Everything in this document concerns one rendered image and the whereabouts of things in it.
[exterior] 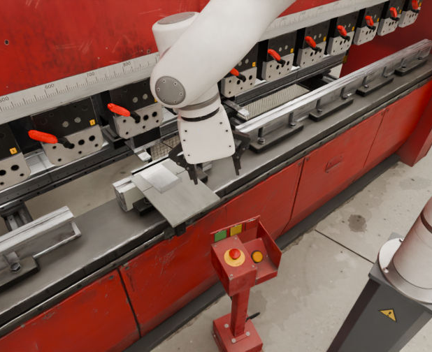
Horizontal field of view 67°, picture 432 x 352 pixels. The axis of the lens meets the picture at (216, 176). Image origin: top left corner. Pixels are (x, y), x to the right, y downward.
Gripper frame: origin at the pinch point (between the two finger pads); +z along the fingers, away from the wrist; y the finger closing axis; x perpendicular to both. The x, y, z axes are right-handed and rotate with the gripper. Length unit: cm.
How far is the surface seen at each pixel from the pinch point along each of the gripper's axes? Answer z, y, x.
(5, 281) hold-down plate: 26, -66, 5
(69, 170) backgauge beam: 20, -56, 48
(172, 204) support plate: 24.0, -16.7, 20.5
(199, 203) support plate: 25.6, -8.4, 20.2
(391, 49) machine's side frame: 59, 139, 179
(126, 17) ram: -27.9, -13.6, 32.0
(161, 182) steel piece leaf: 22.3, -20.2, 30.8
